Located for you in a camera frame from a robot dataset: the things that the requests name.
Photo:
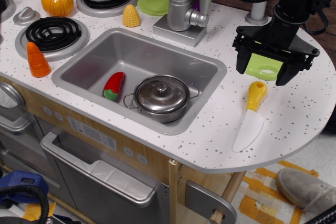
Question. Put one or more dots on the grey suede shoe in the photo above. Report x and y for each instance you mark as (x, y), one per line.
(305, 191)

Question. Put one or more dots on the silver toy faucet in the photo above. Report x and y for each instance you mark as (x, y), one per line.
(183, 23)

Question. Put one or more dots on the grey oven door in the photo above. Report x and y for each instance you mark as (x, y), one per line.
(103, 188)

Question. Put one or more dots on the blue clamp tool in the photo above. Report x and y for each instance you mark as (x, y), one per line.
(20, 185)

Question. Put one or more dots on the red toy chili pepper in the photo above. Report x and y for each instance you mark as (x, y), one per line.
(113, 85)

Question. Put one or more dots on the grey sink basin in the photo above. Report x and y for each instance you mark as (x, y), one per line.
(139, 57)

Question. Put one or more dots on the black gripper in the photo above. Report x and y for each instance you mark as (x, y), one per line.
(278, 40)

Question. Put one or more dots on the green toy plate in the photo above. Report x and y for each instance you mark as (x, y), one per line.
(154, 7)

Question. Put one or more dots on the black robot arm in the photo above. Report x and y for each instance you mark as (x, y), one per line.
(303, 8)

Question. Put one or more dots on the orange toy carrot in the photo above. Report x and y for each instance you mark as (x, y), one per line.
(38, 65)

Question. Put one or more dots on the grey stove knob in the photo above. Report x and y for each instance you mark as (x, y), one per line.
(26, 16)

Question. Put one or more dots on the black front stove burner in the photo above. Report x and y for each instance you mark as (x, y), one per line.
(56, 37)

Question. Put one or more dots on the purple toy eggplant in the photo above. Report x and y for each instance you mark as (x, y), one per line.
(195, 4)

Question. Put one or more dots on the yellow toy corn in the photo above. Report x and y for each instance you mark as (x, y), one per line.
(131, 17)

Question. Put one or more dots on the orange toy pumpkin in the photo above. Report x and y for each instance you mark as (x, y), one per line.
(60, 8)

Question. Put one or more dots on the steel pot with lid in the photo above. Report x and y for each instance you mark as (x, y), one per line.
(163, 98)

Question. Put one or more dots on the yellow handled white toy knife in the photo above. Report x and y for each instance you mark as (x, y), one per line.
(252, 123)

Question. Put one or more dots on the grey vertical pole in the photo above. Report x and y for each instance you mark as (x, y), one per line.
(257, 14)

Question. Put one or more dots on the black rear right burner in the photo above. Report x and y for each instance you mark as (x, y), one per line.
(104, 9)

